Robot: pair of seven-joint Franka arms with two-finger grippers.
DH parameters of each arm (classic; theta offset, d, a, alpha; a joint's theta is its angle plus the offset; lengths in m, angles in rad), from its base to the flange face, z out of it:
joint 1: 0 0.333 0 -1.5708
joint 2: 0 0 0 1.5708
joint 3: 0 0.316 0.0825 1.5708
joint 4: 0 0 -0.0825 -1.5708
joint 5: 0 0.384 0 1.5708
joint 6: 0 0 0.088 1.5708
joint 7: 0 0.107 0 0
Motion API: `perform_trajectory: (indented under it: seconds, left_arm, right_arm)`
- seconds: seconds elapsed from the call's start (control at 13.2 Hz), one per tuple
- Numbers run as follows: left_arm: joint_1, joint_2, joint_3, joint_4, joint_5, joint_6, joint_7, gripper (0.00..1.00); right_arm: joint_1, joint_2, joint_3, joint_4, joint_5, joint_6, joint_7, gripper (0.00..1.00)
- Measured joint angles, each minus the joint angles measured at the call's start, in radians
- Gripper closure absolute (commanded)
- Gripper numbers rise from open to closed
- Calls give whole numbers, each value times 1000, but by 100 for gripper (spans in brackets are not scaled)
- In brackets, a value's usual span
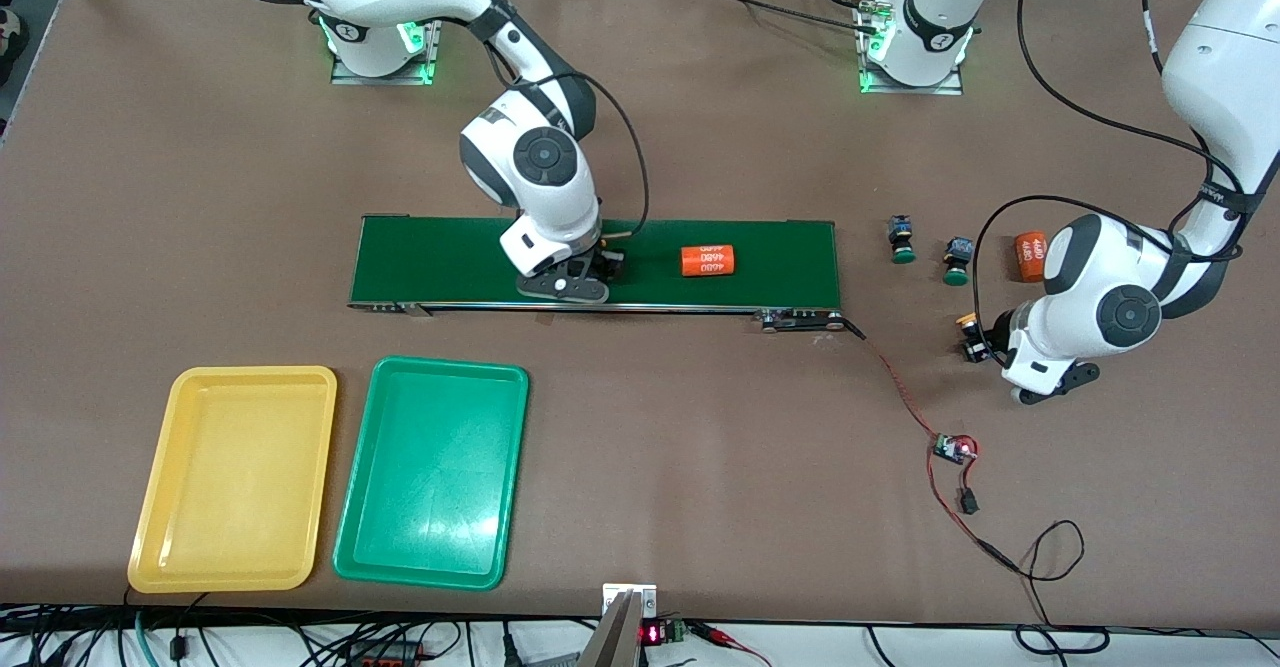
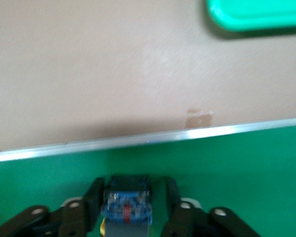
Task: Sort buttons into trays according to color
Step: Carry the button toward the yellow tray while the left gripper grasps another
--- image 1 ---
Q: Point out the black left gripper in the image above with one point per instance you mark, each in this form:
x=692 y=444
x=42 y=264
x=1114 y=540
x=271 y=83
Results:
x=996 y=333

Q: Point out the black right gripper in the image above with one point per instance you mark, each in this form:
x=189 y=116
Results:
x=604 y=265

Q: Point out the yellow push button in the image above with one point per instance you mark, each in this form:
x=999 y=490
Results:
x=967 y=325

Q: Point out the orange cylinder battery cell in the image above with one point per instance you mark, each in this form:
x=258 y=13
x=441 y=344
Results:
x=708 y=260
x=1028 y=257

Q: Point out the green push button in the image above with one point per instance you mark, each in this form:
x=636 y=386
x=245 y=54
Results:
x=958 y=255
x=901 y=237

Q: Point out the small green circuit board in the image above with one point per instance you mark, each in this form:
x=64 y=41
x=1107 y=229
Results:
x=950 y=449

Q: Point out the green conveyor belt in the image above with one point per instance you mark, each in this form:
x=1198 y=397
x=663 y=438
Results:
x=440 y=257

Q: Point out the green plastic tray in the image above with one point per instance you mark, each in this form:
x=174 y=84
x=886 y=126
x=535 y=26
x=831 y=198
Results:
x=430 y=477

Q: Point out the red digit display module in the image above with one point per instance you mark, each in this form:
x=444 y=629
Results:
x=652 y=633

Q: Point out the red clip lead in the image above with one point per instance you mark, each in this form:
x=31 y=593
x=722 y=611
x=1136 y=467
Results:
x=730 y=639

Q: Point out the yellow plastic tray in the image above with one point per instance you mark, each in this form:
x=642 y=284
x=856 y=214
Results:
x=230 y=487

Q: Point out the black power strip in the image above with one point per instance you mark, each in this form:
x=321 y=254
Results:
x=385 y=653

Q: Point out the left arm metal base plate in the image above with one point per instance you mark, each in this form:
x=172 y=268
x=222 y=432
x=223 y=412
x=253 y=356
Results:
x=950 y=87

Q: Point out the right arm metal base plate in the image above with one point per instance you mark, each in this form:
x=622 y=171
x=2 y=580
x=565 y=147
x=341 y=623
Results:
x=345 y=75

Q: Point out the silver camera mount pole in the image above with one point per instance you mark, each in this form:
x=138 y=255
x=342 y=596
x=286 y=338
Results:
x=615 y=637

